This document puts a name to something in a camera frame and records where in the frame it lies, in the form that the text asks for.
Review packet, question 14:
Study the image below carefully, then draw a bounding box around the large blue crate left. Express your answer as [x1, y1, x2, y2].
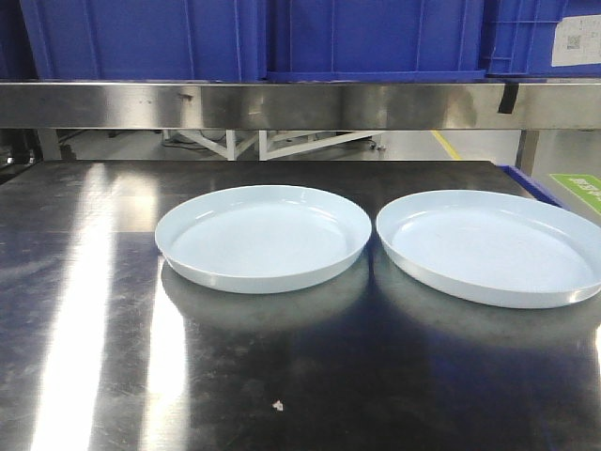
[21, 1, 267, 82]

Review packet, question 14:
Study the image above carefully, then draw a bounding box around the large blue crate middle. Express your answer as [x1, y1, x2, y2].
[266, 0, 485, 82]

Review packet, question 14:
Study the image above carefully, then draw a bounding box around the white metal frame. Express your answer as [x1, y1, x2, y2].
[162, 129, 383, 161]

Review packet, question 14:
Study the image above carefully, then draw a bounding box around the large blue crate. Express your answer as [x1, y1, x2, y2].
[21, 1, 267, 82]
[266, 0, 485, 82]

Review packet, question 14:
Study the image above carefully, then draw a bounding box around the blue crate with label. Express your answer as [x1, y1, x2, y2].
[480, 1, 600, 78]

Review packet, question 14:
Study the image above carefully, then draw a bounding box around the small white paper scrap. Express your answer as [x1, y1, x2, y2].
[271, 400, 284, 412]

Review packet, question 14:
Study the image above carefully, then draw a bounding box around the black tape strip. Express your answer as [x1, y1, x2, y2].
[498, 82, 519, 115]

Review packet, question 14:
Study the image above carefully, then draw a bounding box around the blue bin beside table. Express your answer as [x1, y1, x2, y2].
[499, 164, 568, 210]

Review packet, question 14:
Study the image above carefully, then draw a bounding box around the light blue plate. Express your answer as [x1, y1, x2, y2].
[155, 185, 372, 294]
[376, 190, 600, 309]

